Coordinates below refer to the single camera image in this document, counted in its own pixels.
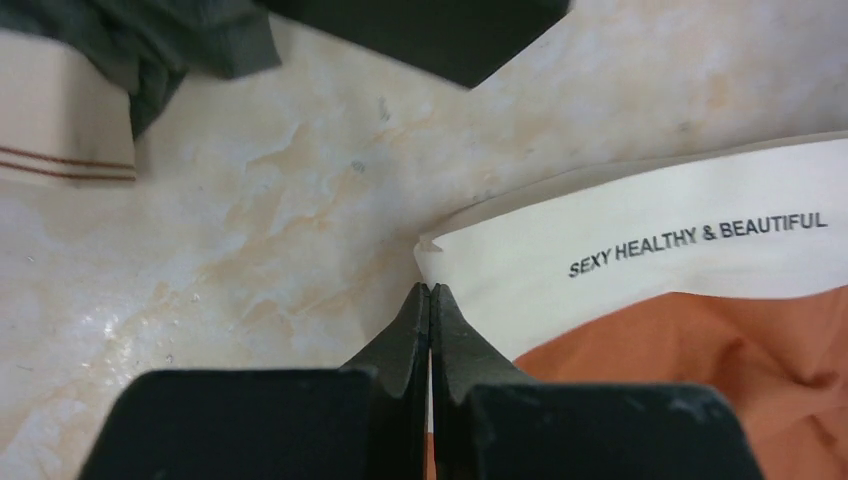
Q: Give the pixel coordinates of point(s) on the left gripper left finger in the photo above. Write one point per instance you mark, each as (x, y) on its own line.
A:
(397, 360)

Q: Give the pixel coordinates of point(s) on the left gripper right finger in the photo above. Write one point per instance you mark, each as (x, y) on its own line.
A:
(462, 359)

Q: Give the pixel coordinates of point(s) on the orange underwear white waistband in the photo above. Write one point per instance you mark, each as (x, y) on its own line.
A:
(726, 269)

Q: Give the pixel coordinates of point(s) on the olive beige underwear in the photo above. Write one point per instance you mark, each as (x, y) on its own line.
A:
(81, 80)

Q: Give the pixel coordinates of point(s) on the black box glass lid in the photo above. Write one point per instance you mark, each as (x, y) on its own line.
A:
(461, 41)

